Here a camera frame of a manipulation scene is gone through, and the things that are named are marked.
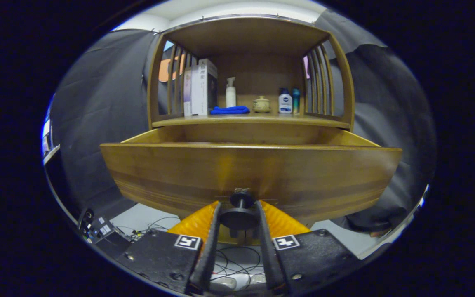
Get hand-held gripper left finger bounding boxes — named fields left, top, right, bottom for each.
left=116, top=201, right=222, bottom=295

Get blue folded cloth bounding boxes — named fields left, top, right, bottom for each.
left=211, top=106, right=250, bottom=115

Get thin pale purple book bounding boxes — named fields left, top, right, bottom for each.
left=183, top=68, right=193, bottom=117

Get wooden drawer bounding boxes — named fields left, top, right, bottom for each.
left=99, top=124, right=403, bottom=225

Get white pump bottle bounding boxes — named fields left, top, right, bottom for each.
left=226, top=77, right=237, bottom=108

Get black floor cables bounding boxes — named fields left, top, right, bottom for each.
left=116, top=217, right=263, bottom=289

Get lit picture panel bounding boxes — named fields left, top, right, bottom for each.
left=42, top=120, right=52, bottom=153

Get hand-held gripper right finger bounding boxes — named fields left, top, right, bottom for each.
left=256, top=200, right=360, bottom=295

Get white lotion bottle blue cap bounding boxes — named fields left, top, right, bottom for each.
left=278, top=87, right=293, bottom=115

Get black electronic device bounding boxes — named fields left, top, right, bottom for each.
left=79, top=208, right=131, bottom=256

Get beige lidded teacup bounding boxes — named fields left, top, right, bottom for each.
left=253, top=96, right=271, bottom=113

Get white wall shelf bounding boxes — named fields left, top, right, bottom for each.
left=44, top=144, right=61, bottom=163

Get black round drawer knob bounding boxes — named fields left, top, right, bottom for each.
left=219, top=188, right=259, bottom=231

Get thick white book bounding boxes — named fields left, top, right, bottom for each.
left=191, top=58, right=218, bottom=117

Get wooden countertop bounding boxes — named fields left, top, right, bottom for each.
left=152, top=112, right=351, bottom=129

